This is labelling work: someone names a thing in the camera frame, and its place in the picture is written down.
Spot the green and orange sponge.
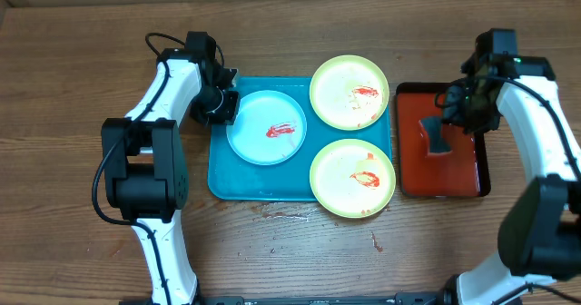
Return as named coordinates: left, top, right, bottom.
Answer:
left=419, top=116, right=451, bottom=155

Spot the light blue plate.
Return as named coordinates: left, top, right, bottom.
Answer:
left=226, top=90, right=307, bottom=165

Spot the yellow-green plate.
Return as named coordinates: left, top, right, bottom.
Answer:
left=310, top=54, right=389, bottom=131
left=310, top=139, right=396, bottom=219

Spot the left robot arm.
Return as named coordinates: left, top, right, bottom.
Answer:
left=92, top=32, right=241, bottom=304

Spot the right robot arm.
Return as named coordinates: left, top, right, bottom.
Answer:
left=428, top=28, right=580, bottom=304

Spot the black tray with red liquid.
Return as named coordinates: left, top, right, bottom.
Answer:
left=394, top=83, right=491, bottom=197

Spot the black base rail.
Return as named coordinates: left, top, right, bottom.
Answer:
left=192, top=291, right=458, bottom=305

